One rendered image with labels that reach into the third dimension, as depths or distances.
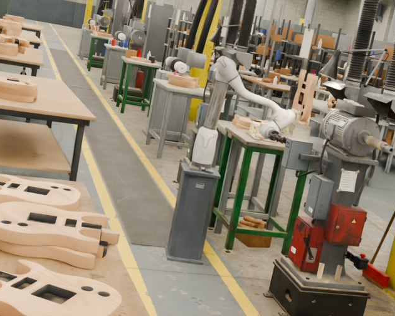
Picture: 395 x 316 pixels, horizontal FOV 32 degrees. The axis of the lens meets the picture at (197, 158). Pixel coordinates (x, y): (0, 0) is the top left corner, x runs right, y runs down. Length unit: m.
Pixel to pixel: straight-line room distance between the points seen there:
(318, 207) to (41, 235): 2.55
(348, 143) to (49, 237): 2.55
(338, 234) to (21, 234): 2.61
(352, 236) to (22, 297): 2.94
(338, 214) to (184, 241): 1.29
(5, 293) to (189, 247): 3.30
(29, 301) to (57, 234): 0.47
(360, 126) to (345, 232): 0.68
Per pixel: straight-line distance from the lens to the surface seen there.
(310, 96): 5.64
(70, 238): 2.41
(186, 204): 5.11
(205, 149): 5.08
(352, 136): 4.51
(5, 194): 2.94
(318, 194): 4.57
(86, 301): 2.05
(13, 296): 2.03
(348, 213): 4.53
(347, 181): 4.59
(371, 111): 4.59
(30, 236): 2.40
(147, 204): 6.55
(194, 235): 5.19
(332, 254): 4.72
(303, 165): 4.74
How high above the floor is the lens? 1.78
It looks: 11 degrees down
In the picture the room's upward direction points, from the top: 11 degrees clockwise
